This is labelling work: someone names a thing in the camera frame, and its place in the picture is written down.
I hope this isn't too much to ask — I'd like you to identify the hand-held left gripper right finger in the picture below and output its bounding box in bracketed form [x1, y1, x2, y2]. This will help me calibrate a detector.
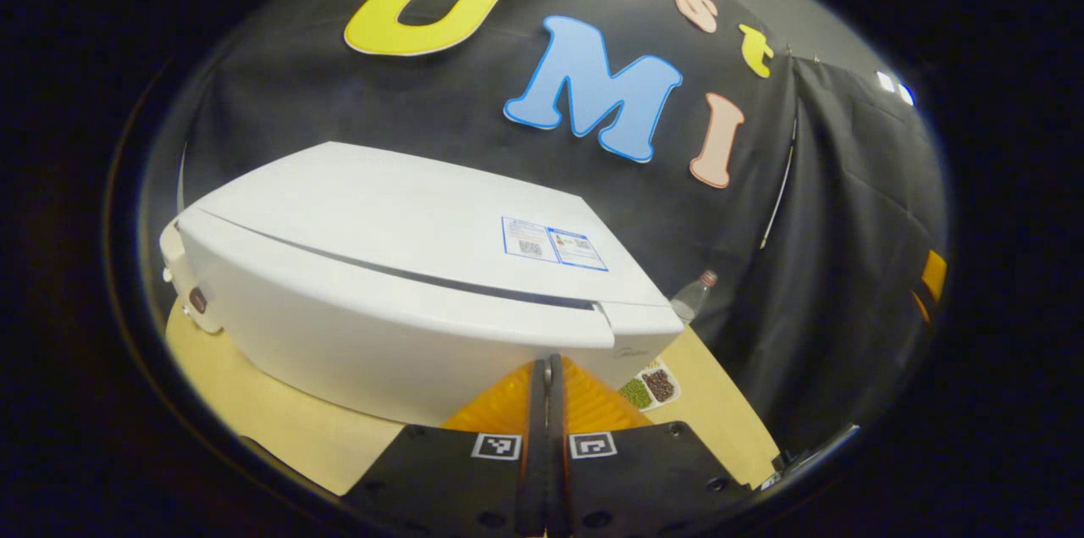
[549, 354, 755, 538]

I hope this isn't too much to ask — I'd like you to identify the white divided bean plate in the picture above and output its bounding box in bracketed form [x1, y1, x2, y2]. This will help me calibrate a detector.
[617, 358, 682, 414]

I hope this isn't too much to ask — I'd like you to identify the black backdrop cloth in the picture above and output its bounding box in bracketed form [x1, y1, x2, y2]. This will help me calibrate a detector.
[140, 0, 949, 454]

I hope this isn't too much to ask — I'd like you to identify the white microwave oven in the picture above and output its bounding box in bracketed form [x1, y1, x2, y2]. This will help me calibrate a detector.
[161, 141, 685, 429]

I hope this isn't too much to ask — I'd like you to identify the clear plastic bottle red label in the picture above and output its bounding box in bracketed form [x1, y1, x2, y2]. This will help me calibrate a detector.
[670, 269, 720, 324]

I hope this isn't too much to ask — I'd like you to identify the small ceiling light panel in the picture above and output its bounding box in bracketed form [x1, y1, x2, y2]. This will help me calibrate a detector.
[876, 69, 916, 108]

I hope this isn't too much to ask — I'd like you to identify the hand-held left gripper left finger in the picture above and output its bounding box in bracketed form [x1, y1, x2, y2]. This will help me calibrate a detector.
[343, 358, 550, 538]

